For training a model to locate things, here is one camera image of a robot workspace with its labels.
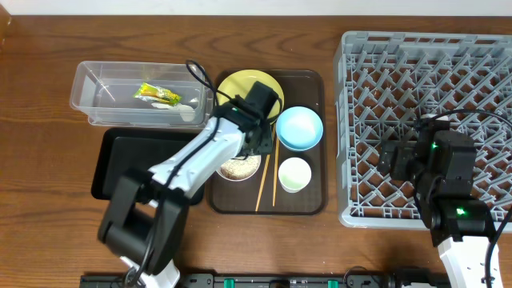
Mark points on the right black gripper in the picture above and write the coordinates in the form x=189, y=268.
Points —
x=394, y=161

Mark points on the green orange snack wrapper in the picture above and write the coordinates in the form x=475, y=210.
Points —
x=149, y=93

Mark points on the grey dishwasher rack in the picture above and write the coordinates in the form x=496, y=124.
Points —
x=384, y=81

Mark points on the white tissue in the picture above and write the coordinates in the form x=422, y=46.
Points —
x=186, y=112

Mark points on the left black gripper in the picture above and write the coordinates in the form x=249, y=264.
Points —
x=261, y=143

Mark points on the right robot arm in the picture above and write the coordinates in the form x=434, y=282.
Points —
x=440, y=168

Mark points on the left wooden chopstick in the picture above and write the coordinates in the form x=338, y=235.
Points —
x=264, y=173

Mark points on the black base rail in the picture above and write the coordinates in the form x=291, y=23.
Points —
x=350, y=281

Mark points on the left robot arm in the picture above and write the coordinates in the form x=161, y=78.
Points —
x=145, y=219

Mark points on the clear plastic bin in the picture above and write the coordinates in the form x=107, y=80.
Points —
x=104, y=91

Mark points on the white bowl with residue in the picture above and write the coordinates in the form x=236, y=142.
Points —
x=240, y=168

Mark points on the light blue bowl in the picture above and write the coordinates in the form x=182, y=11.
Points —
x=299, y=128

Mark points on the small pale green cup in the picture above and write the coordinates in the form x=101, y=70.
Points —
x=294, y=174

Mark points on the right wooden chopstick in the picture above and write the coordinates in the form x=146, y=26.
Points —
x=275, y=177

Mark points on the black plastic bin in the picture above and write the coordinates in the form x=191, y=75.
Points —
x=124, y=148

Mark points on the dark brown serving tray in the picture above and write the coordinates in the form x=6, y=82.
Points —
x=300, y=88

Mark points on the wooden chopstick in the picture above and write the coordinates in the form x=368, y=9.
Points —
x=264, y=173
x=275, y=177

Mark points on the yellow plate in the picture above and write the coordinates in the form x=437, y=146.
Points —
x=240, y=83

